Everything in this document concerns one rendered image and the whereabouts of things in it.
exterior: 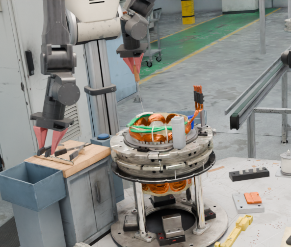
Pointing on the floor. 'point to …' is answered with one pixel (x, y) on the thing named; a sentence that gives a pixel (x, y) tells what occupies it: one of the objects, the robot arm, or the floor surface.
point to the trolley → (149, 40)
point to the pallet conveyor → (256, 99)
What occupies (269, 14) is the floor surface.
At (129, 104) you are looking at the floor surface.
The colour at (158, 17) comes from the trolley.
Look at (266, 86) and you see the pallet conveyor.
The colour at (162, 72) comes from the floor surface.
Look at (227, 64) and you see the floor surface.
